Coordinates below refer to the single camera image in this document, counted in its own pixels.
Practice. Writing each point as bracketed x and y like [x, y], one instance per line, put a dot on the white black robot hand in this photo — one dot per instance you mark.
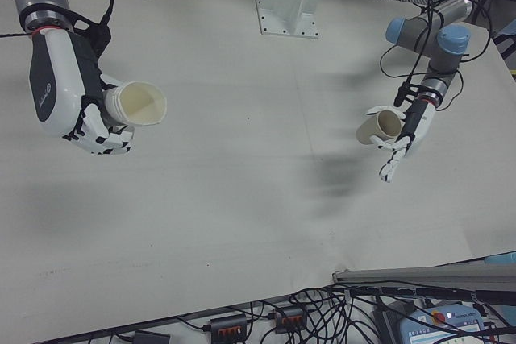
[417, 126]
[52, 82]

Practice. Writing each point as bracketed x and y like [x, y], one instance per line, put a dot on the slim beige paper cup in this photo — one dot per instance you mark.
[373, 128]

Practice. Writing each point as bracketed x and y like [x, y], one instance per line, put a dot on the wide white paper cup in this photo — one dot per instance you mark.
[141, 102]

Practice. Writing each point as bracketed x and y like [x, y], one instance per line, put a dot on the light blue flat item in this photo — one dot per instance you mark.
[502, 258]

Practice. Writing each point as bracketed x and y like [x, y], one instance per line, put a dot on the blue white teach pendant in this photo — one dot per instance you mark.
[443, 326]

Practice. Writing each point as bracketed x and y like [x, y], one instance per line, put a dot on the black hub with orange ports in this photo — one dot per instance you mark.
[227, 324]
[290, 319]

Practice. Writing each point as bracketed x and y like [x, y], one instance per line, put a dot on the small black box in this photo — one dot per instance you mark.
[151, 338]

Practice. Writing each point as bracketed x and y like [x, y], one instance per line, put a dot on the grey aluminium rail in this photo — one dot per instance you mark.
[423, 275]

